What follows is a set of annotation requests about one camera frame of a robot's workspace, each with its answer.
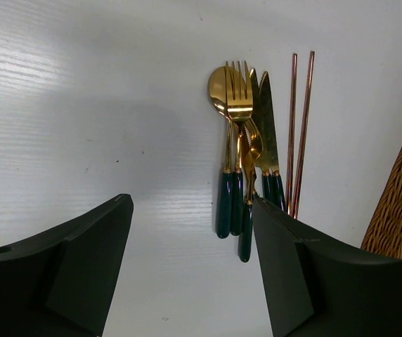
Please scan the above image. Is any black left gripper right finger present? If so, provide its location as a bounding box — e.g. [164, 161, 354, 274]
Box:
[252, 198, 402, 336]

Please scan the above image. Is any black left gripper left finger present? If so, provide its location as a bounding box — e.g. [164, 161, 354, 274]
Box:
[0, 194, 133, 336]

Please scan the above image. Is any gold spoon green handle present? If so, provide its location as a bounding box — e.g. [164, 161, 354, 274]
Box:
[208, 66, 233, 239]

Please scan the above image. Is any copper chopstick right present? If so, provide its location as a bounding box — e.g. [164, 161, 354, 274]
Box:
[292, 51, 316, 219]

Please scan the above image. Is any copper chopstick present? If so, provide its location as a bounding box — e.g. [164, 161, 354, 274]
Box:
[286, 53, 297, 215]
[292, 51, 316, 219]

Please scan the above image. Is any copper chopstick left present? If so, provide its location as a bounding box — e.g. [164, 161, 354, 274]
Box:
[286, 53, 297, 215]

